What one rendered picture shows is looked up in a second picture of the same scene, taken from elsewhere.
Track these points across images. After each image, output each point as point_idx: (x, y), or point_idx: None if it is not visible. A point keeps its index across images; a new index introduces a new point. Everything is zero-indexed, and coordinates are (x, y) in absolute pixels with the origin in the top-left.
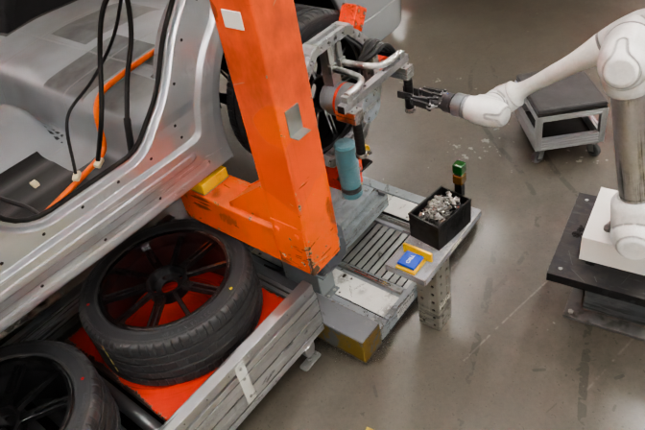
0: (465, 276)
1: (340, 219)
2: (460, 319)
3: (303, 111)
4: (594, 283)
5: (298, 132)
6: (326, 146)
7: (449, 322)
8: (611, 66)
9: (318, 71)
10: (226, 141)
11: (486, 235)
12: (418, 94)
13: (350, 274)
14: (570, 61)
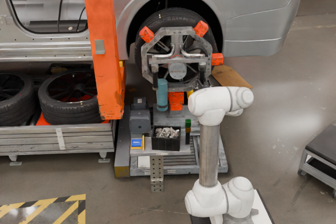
0: (191, 186)
1: (169, 121)
2: (163, 196)
3: (107, 45)
4: (193, 219)
5: (100, 52)
6: (171, 82)
7: (159, 193)
8: (189, 98)
9: None
10: (126, 51)
11: (225, 180)
12: (205, 81)
13: None
14: None
